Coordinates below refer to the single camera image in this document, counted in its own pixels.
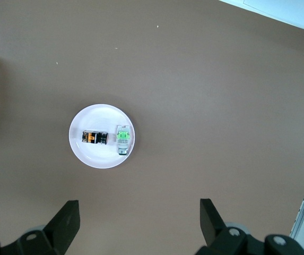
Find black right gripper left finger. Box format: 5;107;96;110
0;200;81;255

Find pink round plate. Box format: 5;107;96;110
68;103;136;169

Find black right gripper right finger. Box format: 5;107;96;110
196;198;304;255

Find green and white switch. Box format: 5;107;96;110
116;124;131;156

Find white panel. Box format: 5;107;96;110
217;0;304;35

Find brown table mat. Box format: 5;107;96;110
0;0;304;255

